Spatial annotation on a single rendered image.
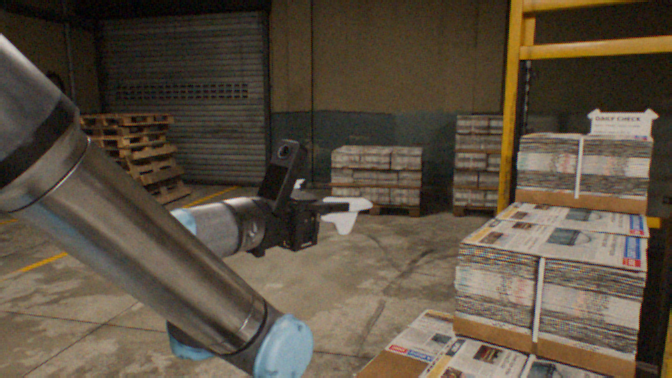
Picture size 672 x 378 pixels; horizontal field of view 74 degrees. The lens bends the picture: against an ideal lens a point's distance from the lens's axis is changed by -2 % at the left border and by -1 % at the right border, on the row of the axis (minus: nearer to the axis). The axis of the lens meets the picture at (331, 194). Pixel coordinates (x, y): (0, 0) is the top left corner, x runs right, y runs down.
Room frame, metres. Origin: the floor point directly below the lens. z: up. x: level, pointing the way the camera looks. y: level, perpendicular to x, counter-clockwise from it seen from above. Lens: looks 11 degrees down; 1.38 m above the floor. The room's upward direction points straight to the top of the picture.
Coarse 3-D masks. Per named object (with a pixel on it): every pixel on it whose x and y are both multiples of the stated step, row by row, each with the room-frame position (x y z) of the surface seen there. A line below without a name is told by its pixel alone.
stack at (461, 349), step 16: (464, 336) 1.02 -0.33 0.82; (448, 352) 0.94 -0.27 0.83; (464, 352) 0.94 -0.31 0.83; (480, 352) 0.94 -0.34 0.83; (496, 352) 0.94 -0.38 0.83; (512, 352) 0.94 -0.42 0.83; (528, 352) 0.95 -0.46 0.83; (432, 368) 0.88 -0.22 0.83; (448, 368) 0.88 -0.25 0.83; (464, 368) 0.87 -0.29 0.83; (480, 368) 0.87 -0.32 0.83; (496, 368) 0.87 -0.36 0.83; (512, 368) 0.88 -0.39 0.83; (528, 368) 0.87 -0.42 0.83; (544, 368) 0.87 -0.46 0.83; (560, 368) 0.87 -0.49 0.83; (576, 368) 0.87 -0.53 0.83
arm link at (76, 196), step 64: (0, 64) 0.28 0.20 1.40; (0, 128) 0.26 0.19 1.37; (64, 128) 0.29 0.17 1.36; (0, 192) 0.27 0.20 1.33; (64, 192) 0.30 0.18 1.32; (128, 192) 0.33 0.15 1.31; (128, 256) 0.33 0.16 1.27; (192, 256) 0.37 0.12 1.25; (192, 320) 0.38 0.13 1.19; (256, 320) 0.42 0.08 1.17
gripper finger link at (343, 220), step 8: (328, 200) 0.69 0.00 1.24; (336, 200) 0.70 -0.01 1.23; (344, 200) 0.70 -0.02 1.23; (352, 200) 0.71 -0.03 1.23; (360, 200) 0.71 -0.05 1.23; (352, 208) 0.70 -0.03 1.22; (360, 208) 0.71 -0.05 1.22; (320, 216) 0.69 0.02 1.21; (328, 216) 0.69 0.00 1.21; (336, 216) 0.70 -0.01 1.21; (344, 216) 0.70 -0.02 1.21; (352, 216) 0.71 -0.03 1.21; (336, 224) 0.70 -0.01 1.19; (344, 224) 0.70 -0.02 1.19; (352, 224) 0.71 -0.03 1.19; (344, 232) 0.71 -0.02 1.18
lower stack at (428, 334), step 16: (416, 320) 1.56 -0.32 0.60; (432, 320) 1.56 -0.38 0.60; (448, 320) 1.56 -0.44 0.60; (400, 336) 1.44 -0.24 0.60; (416, 336) 1.44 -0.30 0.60; (432, 336) 1.44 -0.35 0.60; (448, 336) 1.44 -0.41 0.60; (400, 352) 1.34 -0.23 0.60; (416, 352) 1.34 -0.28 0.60; (432, 352) 1.34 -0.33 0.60
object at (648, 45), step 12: (660, 36) 1.76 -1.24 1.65; (528, 48) 2.02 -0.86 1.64; (540, 48) 1.99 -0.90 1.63; (552, 48) 1.97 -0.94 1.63; (564, 48) 1.94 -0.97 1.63; (576, 48) 1.92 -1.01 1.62; (588, 48) 1.89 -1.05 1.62; (600, 48) 1.87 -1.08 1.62; (612, 48) 1.85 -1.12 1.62; (624, 48) 1.82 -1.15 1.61; (636, 48) 1.80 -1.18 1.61; (648, 48) 1.78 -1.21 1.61; (660, 48) 1.76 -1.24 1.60
